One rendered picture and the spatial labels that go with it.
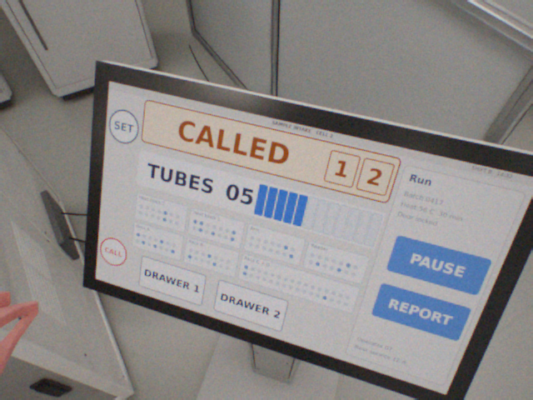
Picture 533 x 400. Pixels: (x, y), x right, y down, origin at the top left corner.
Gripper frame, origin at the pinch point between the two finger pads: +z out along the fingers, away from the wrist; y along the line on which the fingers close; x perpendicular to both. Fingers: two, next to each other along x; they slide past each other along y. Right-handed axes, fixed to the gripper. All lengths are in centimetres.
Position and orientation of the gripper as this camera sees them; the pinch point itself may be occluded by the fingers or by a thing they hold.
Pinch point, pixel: (16, 306)
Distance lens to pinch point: 45.8
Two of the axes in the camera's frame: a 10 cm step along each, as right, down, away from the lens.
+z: 2.3, -2.6, 9.4
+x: -1.8, 9.4, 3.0
